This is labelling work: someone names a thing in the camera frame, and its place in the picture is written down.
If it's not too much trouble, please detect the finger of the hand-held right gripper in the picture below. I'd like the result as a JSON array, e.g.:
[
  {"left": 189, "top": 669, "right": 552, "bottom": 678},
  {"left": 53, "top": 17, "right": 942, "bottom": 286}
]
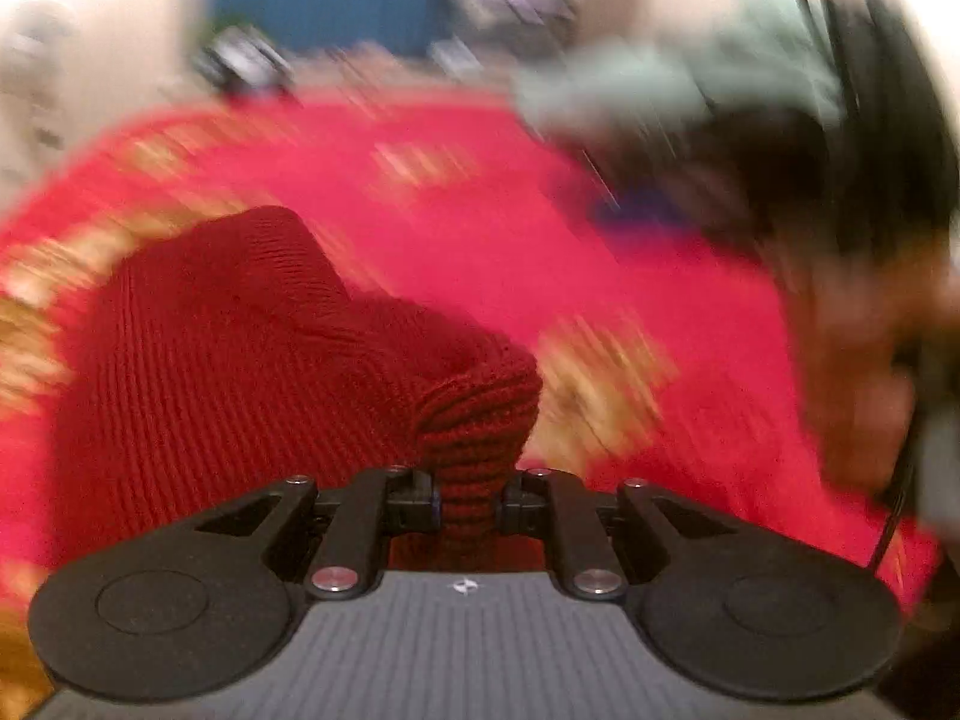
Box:
[{"left": 570, "top": 127, "right": 721, "bottom": 241}]

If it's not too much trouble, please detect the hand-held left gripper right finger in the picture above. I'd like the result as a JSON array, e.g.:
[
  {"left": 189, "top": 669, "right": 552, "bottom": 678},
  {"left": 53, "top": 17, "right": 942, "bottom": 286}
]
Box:
[{"left": 499, "top": 467, "right": 740, "bottom": 601}]

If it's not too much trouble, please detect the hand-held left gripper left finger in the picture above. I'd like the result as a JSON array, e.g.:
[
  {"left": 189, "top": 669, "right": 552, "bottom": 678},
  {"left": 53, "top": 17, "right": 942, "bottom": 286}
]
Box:
[{"left": 193, "top": 465, "right": 442, "bottom": 601}]

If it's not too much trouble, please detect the dark red knit garment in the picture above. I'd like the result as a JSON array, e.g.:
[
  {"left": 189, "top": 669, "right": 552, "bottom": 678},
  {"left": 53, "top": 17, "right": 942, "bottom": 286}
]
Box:
[{"left": 52, "top": 206, "right": 545, "bottom": 578}]

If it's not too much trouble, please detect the person's right hand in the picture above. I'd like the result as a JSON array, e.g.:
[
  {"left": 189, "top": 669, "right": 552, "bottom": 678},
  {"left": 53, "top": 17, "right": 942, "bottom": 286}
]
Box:
[{"left": 780, "top": 240, "right": 927, "bottom": 500}]

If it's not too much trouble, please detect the light green cloth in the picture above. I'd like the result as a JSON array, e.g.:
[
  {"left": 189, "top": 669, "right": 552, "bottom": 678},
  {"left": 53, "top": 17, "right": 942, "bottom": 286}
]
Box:
[{"left": 514, "top": 4, "right": 845, "bottom": 140}]

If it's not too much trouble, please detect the red floral printed blanket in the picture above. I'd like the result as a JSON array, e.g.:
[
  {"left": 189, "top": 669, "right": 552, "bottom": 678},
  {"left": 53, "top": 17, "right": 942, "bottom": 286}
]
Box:
[{"left": 0, "top": 86, "right": 946, "bottom": 720}]

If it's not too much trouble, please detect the cluttered table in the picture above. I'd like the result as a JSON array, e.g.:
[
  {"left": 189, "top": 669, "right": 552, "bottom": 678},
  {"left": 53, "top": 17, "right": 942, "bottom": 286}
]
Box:
[{"left": 439, "top": 0, "right": 593, "bottom": 83}]

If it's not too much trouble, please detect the dark gadget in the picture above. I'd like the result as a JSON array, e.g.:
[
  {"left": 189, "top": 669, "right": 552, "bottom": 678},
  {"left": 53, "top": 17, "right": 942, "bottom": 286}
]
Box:
[{"left": 196, "top": 24, "right": 297, "bottom": 95}]

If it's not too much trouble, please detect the black cable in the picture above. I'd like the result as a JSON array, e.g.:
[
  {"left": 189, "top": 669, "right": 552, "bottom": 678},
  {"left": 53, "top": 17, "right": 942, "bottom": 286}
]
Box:
[{"left": 866, "top": 360, "right": 927, "bottom": 575}]

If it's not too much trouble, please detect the white wall fan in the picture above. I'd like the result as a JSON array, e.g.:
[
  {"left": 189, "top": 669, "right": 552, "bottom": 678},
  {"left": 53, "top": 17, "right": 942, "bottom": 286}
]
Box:
[{"left": 0, "top": 4, "right": 80, "bottom": 188}]

